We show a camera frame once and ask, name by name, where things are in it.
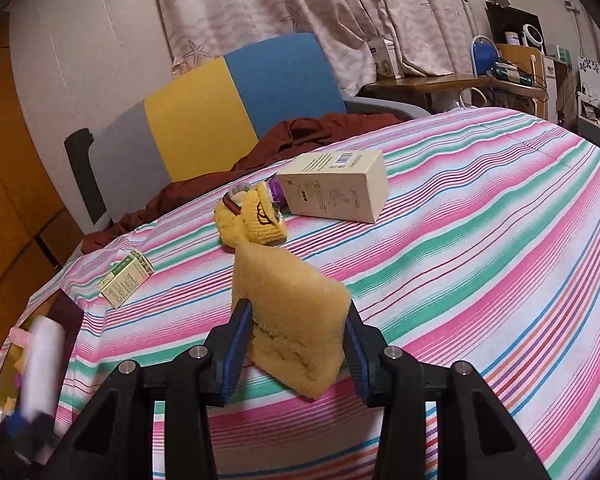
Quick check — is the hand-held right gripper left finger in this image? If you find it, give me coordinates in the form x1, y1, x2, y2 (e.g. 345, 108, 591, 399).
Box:
55, 297, 253, 480

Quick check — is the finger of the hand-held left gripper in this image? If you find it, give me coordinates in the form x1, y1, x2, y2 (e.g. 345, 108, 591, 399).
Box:
0, 407, 62, 480

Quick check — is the brown wooden wardrobe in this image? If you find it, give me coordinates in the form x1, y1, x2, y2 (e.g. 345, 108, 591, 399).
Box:
0, 25, 86, 321

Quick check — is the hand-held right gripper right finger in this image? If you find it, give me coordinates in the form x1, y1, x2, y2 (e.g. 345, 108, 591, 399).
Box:
342, 305, 551, 480

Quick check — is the grey yellow blue headboard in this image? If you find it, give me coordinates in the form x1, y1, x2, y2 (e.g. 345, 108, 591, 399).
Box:
64, 32, 348, 226

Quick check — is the large cream box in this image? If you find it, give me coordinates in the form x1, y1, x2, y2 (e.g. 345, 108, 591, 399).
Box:
276, 149, 390, 224

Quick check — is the yellow knitted toy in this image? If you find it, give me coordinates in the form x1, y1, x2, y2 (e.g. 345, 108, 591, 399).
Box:
215, 183, 288, 251

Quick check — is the blue chair back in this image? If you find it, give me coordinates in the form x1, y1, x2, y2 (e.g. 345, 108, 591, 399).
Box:
472, 35, 501, 77

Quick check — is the dark red blanket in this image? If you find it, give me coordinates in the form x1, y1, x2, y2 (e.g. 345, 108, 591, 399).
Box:
80, 112, 411, 256

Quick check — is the white round fan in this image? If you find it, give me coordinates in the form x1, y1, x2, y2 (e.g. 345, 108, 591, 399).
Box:
522, 24, 546, 53

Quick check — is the pink patterned curtain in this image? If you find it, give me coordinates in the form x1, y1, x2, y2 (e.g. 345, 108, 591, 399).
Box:
147, 0, 476, 96

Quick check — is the white soap bar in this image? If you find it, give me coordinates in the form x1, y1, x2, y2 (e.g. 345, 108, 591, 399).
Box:
20, 316, 66, 463

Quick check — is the white box with print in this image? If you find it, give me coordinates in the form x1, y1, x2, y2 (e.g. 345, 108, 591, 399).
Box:
367, 35, 406, 80

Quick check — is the wooden desk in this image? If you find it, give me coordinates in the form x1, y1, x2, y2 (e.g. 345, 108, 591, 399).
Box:
357, 74, 548, 111

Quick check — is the large yellow sponge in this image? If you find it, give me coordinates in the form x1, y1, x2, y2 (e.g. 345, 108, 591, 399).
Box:
230, 240, 352, 400

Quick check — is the grey bed frame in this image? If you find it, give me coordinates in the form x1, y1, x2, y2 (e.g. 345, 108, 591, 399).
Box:
342, 97, 431, 122

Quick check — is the black shelf unit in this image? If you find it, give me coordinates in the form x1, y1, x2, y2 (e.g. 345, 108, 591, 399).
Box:
485, 1, 541, 51

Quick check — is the small green and cream box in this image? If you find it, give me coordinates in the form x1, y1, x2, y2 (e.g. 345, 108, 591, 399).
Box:
99, 250, 155, 309

